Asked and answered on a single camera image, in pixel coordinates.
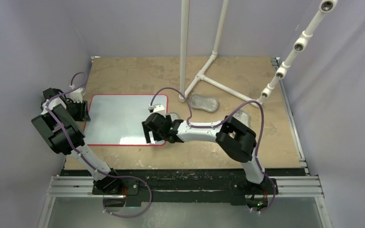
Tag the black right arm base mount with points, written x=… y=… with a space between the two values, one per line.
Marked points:
x=255 y=196

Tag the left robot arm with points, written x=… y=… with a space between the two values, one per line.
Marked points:
x=57 y=125

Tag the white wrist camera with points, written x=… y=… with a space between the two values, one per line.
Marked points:
x=77 y=95
x=158 y=108

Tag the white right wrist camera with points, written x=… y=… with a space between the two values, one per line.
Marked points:
x=158 y=108

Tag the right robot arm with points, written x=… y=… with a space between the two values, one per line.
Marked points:
x=236 y=139

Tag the white PVC pipe frame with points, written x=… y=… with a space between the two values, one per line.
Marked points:
x=252 y=46

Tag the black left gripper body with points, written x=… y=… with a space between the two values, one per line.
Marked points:
x=76 y=111

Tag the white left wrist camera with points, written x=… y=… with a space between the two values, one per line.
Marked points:
x=77 y=95

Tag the white board with pink rim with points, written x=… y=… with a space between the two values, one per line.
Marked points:
x=116 y=120

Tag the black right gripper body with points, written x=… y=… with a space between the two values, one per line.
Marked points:
x=158 y=135

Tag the aluminium frame rails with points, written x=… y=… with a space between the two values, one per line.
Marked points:
x=148 y=159

